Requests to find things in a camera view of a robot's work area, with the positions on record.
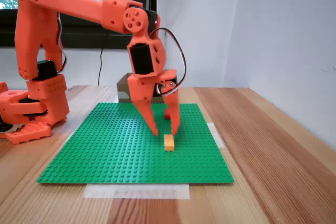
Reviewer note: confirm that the yellow lego block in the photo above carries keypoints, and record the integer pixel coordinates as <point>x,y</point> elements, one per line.
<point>169,142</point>

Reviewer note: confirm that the red lego block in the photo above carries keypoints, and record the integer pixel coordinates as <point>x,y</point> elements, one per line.
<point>166,116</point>

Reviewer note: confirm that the cardboard box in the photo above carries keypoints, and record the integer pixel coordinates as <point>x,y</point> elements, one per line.
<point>123,86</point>

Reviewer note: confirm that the green lego baseplate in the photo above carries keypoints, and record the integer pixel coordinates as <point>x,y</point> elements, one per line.
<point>105,150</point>

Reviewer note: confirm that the grey tape patch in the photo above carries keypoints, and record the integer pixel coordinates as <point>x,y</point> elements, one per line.
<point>123,94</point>

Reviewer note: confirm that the translucent tape strip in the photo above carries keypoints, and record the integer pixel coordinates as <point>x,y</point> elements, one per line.
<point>136,191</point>
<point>216,136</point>

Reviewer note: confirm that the black window frame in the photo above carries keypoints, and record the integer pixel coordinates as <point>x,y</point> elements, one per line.
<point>78,37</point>

